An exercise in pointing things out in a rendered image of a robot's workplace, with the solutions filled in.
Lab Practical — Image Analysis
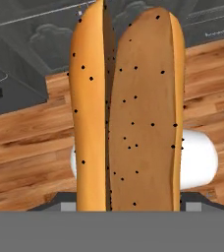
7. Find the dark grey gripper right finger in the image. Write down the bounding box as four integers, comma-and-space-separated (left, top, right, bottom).
179, 191, 224, 213

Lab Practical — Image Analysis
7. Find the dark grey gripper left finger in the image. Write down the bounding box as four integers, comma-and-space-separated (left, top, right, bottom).
28, 191, 78, 213

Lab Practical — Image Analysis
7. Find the seeded hotdog bun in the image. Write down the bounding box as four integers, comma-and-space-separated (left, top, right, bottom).
67, 0, 187, 213

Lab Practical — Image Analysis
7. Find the white round object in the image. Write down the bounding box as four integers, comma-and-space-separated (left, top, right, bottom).
70, 128, 219, 191

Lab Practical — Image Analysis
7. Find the dark grey cabinet block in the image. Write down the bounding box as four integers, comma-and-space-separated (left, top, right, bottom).
0, 27, 50, 119

